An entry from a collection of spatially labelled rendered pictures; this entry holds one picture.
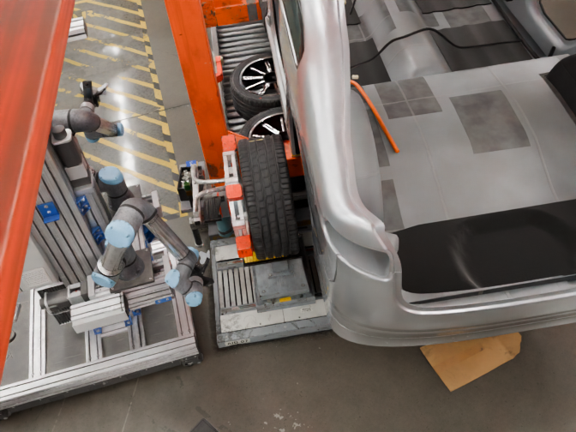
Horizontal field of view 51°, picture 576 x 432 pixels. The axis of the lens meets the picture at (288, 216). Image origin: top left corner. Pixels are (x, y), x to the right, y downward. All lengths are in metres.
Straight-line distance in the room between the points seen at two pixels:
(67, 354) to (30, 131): 3.42
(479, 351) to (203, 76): 2.19
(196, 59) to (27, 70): 2.82
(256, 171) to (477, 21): 2.36
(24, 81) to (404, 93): 3.26
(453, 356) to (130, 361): 1.84
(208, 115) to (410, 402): 1.94
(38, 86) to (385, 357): 3.34
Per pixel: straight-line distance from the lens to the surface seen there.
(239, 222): 3.00
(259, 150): 3.05
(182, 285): 2.78
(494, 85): 3.71
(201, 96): 3.36
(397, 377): 3.59
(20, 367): 3.85
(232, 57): 5.45
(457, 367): 3.65
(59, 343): 3.83
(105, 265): 2.85
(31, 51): 0.44
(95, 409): 3.78
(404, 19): 4.42
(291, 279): 3.68
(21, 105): 0.39
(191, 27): 3.13
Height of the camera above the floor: 3.21
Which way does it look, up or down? 48 degrees down
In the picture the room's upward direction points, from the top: 7 degrees counter-clockwise
